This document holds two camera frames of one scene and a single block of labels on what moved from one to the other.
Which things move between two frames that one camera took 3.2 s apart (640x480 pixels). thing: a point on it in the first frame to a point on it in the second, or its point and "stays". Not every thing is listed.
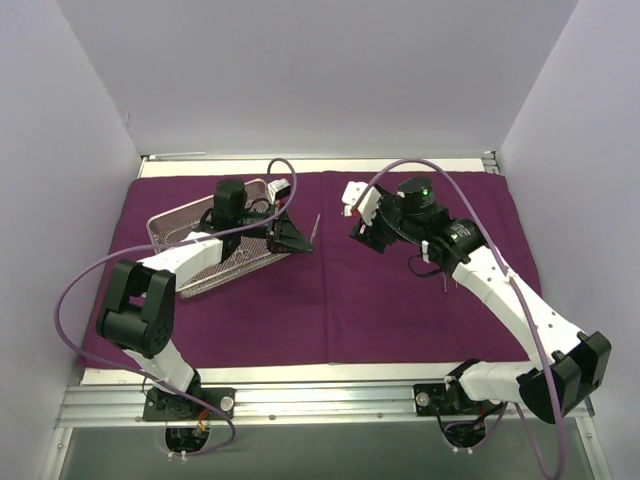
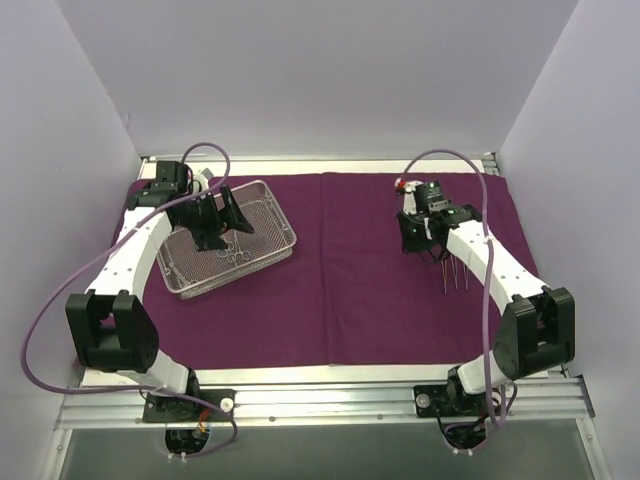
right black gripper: (370, 235) to (417, 242)
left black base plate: (165, 405) stays
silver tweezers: (315, 228) to (444, 274)
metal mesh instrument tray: (253, 252) stays
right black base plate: (429, 399) stays
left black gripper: (275, 232) to (212, 220)
